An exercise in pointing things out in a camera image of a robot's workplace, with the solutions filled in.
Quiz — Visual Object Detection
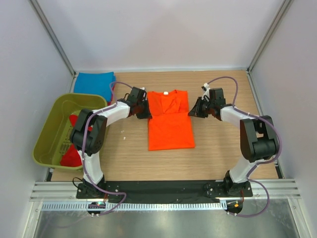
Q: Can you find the left aluminium corner post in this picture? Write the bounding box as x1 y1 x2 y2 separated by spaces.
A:
29 0 76 78

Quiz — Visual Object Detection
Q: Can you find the aluminium corner post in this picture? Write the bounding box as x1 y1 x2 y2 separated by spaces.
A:
247 0 293 74
29 0 76 78

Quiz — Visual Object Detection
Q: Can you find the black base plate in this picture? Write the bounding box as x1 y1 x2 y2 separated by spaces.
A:
75 179 254 205

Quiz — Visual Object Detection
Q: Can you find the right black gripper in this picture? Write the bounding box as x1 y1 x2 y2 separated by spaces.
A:
188 97 214 119

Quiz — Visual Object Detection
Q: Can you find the purple cable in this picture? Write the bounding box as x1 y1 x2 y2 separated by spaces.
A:
204 76 283 219
71 80 133 219

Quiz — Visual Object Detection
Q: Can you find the orange t shirt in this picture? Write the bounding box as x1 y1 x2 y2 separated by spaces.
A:
148 90 195 151

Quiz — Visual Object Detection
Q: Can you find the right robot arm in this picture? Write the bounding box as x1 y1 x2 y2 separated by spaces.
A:
188 85 281 196

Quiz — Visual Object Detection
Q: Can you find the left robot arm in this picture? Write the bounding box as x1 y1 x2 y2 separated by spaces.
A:
69 87 152 199

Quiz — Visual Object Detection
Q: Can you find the aluminium frame rail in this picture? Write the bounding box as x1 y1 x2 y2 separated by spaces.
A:
30 179 301 201

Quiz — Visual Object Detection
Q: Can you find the red t shirt in basket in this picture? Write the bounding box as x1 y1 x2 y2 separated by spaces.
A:
60 115 92 167

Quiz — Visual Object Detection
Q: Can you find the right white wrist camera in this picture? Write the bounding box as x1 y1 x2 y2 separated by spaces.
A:
202 83 211 102

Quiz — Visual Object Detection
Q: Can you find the olive green plastic basket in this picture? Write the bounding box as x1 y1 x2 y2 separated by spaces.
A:
33 93 107 171

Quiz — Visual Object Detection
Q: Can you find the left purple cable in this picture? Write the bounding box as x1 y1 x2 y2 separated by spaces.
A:
71 80 133 219

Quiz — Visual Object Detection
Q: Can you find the right aluminium corner post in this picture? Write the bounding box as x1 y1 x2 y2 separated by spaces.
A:
247 0 293 74

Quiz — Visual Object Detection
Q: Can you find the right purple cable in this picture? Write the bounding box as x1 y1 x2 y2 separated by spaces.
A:
204 76 283 219

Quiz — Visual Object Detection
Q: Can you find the blue folded t shirt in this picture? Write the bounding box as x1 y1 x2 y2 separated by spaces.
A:
73 72 116 101

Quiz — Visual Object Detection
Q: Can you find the white slotted cable duct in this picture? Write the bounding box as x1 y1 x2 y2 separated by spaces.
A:
41 200 227 212

